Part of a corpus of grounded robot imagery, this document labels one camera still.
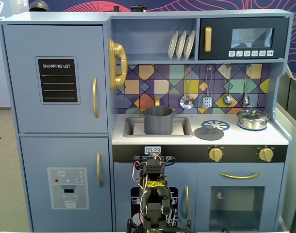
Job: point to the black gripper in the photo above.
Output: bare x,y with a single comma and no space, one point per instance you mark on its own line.
154,162

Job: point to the grey round lid with knob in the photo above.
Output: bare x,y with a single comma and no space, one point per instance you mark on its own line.
208,134

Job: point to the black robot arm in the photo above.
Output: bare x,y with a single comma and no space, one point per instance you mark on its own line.
155,208

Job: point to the glass steel pot lid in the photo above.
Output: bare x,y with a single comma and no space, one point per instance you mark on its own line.
252,114

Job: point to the yellow tape strip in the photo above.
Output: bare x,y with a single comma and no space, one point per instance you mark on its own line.
155,184

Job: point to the digital clock display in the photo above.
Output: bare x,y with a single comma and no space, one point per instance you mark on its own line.
152,150

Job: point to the blue dishwasher door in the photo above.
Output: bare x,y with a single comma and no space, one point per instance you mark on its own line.
123,174

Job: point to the black control panel strip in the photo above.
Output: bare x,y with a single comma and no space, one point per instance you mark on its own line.
186,153

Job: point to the grey plastic pot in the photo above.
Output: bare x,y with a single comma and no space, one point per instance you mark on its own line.
159,121

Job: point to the blue oven door with window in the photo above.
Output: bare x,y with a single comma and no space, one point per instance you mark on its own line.
203,206

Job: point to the grey toy sink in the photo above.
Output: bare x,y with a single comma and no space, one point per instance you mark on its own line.
188,121

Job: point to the gold stove knob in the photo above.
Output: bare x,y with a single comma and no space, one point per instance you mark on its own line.
266,154
216,154

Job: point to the gold toy faucet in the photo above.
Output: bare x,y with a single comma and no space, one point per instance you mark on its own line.
157,100

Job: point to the metal skimmer spoon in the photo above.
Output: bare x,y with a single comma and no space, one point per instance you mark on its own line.
186,102

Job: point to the grey ice dispenser decal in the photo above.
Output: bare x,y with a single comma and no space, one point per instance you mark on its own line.
68,194

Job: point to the metal slotted spatula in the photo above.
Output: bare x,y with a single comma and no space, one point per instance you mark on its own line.
207,102

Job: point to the colourful tile backsplash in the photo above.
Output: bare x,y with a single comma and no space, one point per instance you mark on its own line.
162,80

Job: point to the metal ladle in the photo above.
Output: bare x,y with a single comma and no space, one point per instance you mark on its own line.
227,100

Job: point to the shiny steel pot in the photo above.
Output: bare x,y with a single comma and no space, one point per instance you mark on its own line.
252,123

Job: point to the blue fridge door ice dispenser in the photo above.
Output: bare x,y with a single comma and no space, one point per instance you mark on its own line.
36,157

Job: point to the small metal spoon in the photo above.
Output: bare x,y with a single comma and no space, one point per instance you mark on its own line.
246,100

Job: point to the gold toy telephone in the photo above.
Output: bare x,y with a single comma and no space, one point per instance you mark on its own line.
115,51

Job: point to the white toy plate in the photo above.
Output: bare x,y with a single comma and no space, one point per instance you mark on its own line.
172,46
189,44
180,44

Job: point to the blue toy kitchen unit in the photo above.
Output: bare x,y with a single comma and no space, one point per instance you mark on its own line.
150,36

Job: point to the black shopping list board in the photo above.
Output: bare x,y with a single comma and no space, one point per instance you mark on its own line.
58,71

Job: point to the blue fridge door shopping list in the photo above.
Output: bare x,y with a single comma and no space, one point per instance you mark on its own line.
21,109

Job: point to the grey cabinet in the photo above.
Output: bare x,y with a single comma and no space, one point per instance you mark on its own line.
293,116

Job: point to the dark microwave door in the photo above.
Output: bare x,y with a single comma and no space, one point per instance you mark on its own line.
220,36

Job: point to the black round container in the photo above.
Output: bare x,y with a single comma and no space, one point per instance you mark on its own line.
137,8

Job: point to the black helmet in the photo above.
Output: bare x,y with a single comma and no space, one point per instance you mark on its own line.
38,6

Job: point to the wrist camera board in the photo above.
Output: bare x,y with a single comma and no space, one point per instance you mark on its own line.
154,155

